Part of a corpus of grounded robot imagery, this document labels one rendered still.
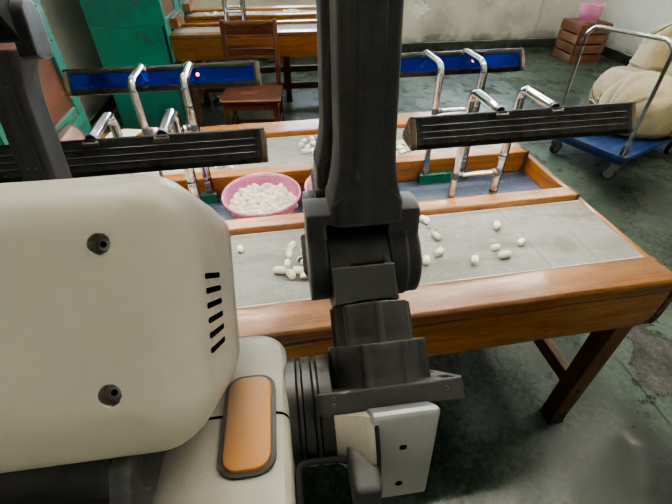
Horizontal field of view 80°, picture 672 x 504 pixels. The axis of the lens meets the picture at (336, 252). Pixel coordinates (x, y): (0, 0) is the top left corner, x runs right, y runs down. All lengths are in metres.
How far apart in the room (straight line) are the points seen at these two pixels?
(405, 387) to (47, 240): 0.25
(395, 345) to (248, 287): 0.79
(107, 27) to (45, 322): 3.62
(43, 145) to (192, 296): 0.52
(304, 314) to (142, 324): 0.76
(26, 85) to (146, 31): 3.05
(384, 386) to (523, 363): 1.67
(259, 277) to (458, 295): 0.52
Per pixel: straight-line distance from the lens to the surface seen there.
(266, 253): 1.17
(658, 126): 3.71
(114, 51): 3.85
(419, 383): 0.33
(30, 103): 0.71
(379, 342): 0.33
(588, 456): 1.85
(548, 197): 1.53
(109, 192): 0.23
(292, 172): 1.51
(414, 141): 1.03
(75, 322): 0.23
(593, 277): 1.24
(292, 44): 3.68
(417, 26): 6.33
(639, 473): 1.91
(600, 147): 3.50
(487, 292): 1.08
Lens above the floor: 1.49
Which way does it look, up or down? 40 degrees down
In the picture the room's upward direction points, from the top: straight up
